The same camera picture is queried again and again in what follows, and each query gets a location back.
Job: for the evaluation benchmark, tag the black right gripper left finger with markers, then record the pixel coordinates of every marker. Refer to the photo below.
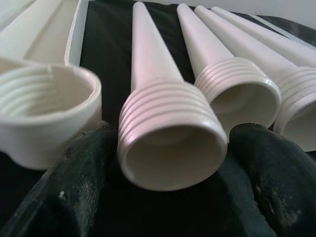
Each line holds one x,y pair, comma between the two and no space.
69,185

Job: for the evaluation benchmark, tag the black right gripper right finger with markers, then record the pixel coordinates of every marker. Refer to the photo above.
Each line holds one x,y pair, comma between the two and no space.
284,185

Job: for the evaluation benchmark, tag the white plastic table top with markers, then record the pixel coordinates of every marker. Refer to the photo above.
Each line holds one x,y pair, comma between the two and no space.
29,138

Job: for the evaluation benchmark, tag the white plastic table leg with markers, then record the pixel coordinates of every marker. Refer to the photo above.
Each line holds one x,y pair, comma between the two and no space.
276,37
148,74
197,44
296,98

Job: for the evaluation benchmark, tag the black table cloth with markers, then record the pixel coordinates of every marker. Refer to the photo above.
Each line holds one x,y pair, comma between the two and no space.
108,61

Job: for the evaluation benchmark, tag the long white flat strip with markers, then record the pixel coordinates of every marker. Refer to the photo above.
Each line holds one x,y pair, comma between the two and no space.
296,27

